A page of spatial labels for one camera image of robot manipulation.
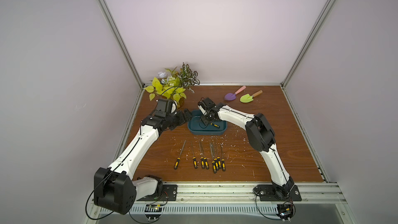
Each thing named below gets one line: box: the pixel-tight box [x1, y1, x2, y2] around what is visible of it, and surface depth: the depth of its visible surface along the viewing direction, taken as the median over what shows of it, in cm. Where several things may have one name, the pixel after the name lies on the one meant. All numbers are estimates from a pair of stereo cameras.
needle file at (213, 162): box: [209, 142, 217, 174], surface depth 82 cm
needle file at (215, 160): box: [213, 143, 220, 171], surface depth 83 cm
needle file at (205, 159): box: [200, 141, 210, 170], surface depth 83 cm
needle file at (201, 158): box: [198, 140, 205, 170], surface depth 83 cm
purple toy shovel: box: [223, 85, 247, 102], surface depth 116 cm
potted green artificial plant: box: [143, 62, 201, 109], surface depth 92 cm
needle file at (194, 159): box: [190, 140, 198, 170], surface depth 84 cm
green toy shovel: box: [239, 90, 264, 104], surface depth 116 cm
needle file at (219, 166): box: [215, 144, 222, 170], surface depth 83 cm
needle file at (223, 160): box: [221, 143, 226, 172], surface depth 83 cm
